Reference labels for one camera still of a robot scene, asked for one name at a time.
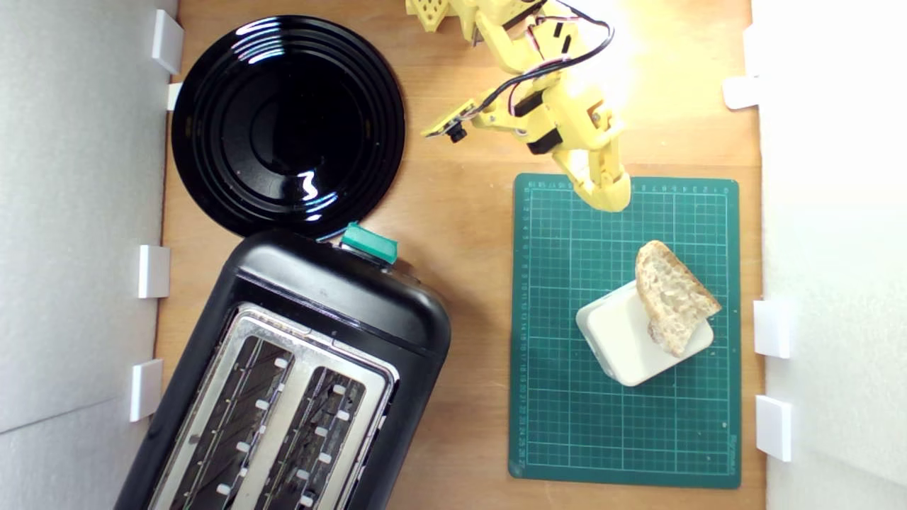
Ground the black camera cable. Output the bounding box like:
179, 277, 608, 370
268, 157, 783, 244
480, 0, 616, 115

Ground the green toaster lever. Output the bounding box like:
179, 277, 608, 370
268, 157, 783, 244
340, 222, 399, 266

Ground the white rounded block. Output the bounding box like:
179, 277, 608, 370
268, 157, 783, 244
575, 280, 715, 387

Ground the brown bread slice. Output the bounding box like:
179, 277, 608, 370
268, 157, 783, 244
635, 240, 723, 358

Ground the yellow wrist camera box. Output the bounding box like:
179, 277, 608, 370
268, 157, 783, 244
422, 99, 477, 144

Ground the black two-slot toaster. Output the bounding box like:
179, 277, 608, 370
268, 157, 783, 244
113, 228, 452, 510

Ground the green cutting mat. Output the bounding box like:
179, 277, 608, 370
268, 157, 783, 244
508, 173, 743, 489

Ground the black round plate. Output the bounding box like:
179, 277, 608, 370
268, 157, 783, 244
171, 16, 406, 238

